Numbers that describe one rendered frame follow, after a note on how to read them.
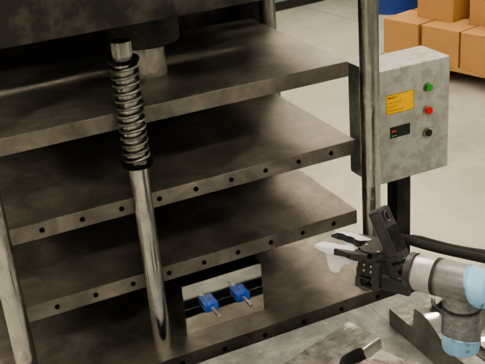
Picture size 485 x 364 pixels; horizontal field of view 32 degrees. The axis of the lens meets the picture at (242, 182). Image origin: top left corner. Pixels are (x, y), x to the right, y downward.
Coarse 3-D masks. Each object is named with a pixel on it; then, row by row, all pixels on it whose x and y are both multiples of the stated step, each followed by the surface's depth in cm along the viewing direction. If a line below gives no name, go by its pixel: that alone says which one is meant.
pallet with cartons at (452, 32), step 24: (432, 0) 708; (456, 0) 693; (480, 0) 677; (384, 24) 731; (408, 24) 710; (432, 24) 700; (456, 24) 694; (480, 24) 684; (384, 48) 740; (432, 48) 699; (456, 48) 680; (480, 48) 663; (456, 72) 715; (480, 72) 670
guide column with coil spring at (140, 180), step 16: (112, 48) 222; (128, 48) 222; (128, 80) 225; (128, 96) 227; (128, 112) 228; (128, 128) 230; (128, 144) 233; (144, 144) 235; (144, 160) 236; (144, 176) 237; (144, 192) 239; (144, 208) 241; (144, 224) 243; (144, 240) 245; (144, 256) 248; (144, 272) 251; (160, 272) 251; (160, 288) 253; (160, 304) 254; (160, 320) 256; (160, 336) 259
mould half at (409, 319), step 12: (420, 300) 261; (396, 312) 256; (408, 312) 256; (420, 312) 242; (432, 312) 242; (396, 324) 257; (408, 324) 250; (420, 324) 244; (432, 324) 239; (408, 336) 252; (420, 336) 246; (432, 336) 239; (420, 348) 247; (432, 348) 241; (432, 360) 243; (444, 360) 237; (456, 360) 231; (468, 360) 229; (480, 360) 228
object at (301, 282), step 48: (336, 240) 314; (144, 288) 294; (288, 288) 287; (336, 288) 285; (0, 336) 275; (48, 336) 273; (96, 336) 271; (144, 336) 268; (192, 336) 266; (240, 336) 265
